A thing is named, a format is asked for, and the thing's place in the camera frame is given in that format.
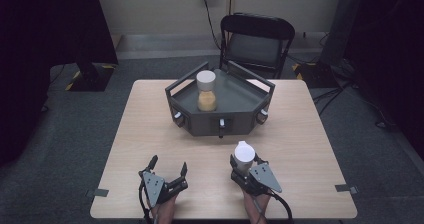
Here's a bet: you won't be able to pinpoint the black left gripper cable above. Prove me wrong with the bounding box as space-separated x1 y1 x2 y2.
138 181 154 224

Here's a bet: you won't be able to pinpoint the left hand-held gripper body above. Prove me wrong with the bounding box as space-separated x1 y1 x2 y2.
137 169 190 209

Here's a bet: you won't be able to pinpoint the dark curtain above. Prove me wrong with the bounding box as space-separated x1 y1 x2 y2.
0 0 120 168
343 0 424 153

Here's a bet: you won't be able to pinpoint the jar with yellow contents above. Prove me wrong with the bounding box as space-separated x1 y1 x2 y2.
195 69 218 113

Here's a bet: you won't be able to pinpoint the black stand base striped tape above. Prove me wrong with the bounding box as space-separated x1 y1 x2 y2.
292 61 340 89
64 61 116 93

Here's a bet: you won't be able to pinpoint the dark grey tray rack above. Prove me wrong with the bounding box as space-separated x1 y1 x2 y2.
164 61 277 140

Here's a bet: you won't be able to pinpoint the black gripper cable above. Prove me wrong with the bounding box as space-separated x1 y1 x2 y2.
138 181 154 224
267 189 295 224

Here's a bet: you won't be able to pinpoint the black floor cables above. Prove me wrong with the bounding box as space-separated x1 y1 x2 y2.
311 78 399 132

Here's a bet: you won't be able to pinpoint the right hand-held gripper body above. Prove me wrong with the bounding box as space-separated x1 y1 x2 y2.
229 161 284 197

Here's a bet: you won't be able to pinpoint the black wall socket cable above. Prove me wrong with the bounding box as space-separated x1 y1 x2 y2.
200 0 223 51

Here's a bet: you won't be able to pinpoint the black folding chair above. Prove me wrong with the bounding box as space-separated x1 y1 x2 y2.
218 12 297 80

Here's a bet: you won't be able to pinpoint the grey tape strip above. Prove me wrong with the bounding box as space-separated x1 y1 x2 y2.
334 183 360 195
85 188 110 199

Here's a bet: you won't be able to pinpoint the white-capped spout bottle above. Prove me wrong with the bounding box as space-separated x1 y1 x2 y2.
232 140 257 177

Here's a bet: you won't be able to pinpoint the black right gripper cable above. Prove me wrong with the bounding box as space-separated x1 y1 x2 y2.
267 189 295 224

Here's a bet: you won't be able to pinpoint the person's left hand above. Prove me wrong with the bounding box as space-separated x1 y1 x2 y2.
150 193 180 224

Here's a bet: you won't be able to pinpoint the person's right hand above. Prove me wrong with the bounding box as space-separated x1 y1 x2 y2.
241 189 272 224

